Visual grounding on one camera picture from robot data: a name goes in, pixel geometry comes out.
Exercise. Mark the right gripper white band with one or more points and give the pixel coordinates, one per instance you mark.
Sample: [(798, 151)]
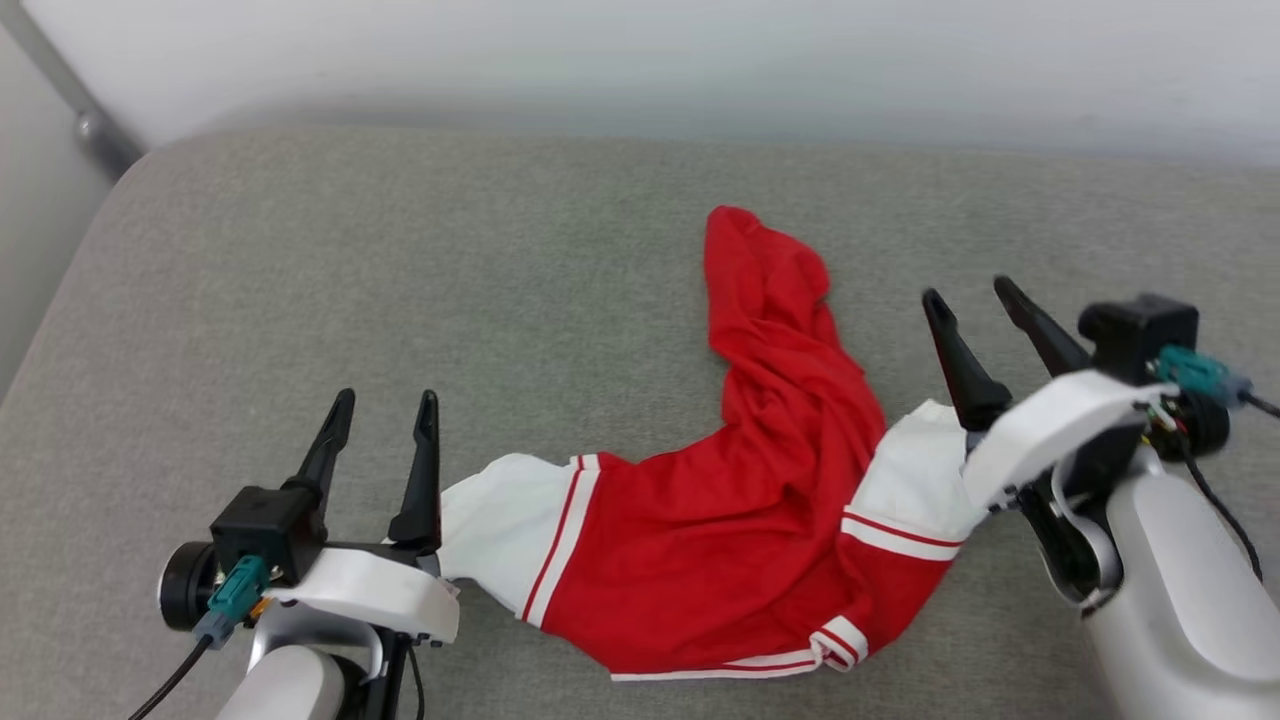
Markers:
[(1040, 425)]

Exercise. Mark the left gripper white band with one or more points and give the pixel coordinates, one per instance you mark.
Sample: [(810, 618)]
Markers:
[(370, 590)]

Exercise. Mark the red white basketball jersey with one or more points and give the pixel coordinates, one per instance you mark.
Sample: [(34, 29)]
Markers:
[(700, 550)]

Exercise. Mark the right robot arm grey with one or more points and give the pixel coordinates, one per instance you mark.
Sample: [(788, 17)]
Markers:
[(1190, 620)]

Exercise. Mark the grey metal pole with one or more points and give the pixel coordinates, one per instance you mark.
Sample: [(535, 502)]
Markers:
[(95, 130)]

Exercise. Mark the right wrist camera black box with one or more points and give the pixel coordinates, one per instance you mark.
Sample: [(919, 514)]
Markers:
[(1140, 335)]

